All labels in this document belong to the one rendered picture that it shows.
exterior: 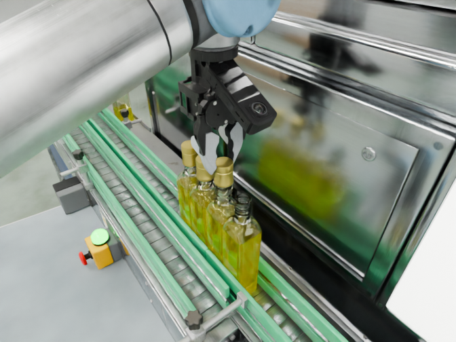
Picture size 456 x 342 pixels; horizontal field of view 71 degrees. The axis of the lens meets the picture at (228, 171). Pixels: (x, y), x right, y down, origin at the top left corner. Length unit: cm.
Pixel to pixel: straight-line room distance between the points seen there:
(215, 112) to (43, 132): 30
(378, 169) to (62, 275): 84
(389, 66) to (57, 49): 37
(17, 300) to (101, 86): 85
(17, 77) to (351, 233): 52
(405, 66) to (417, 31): 4
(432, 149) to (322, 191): 21
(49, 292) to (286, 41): 83
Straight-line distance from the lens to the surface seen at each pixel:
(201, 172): 61
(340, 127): 52
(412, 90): 45
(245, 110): 43
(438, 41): 46
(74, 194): 115
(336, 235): 63
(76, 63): 22
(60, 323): 94
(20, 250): 115
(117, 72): 23
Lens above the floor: 151
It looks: 37 degrees down
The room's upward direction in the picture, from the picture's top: straight up
